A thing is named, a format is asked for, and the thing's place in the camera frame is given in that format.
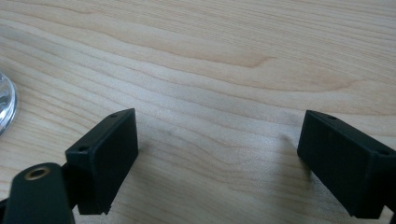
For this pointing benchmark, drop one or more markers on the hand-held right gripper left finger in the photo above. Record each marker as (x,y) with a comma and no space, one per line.
(106,161)

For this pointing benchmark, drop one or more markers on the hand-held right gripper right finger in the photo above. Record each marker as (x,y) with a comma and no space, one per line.
(345,165)

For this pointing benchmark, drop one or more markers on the clear glass container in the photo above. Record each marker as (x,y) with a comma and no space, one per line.
(5,104)

